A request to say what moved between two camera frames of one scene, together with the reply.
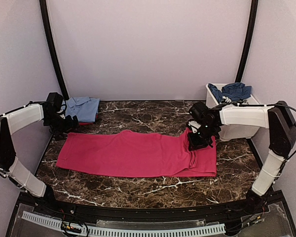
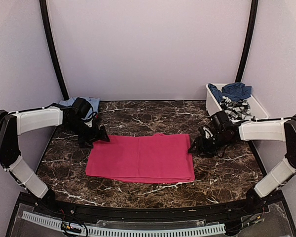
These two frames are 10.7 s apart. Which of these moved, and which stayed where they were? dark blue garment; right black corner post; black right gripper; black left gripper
Moved: black right gripper; black left gripper
Stayed: dark blue garment; right black corner post
